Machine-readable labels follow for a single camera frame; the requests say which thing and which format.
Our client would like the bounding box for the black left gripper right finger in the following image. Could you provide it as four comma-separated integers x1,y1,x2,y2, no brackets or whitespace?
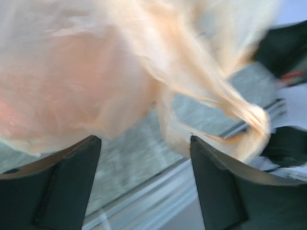
190,136,307,230

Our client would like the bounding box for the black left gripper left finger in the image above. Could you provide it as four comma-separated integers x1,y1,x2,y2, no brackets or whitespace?
0,136,101,230

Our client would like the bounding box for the orange banana-print plastic bag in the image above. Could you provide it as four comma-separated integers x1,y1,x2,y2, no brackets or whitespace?
0,0,282,163

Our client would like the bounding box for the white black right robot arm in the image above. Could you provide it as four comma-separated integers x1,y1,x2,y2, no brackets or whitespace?
254,21,307,181

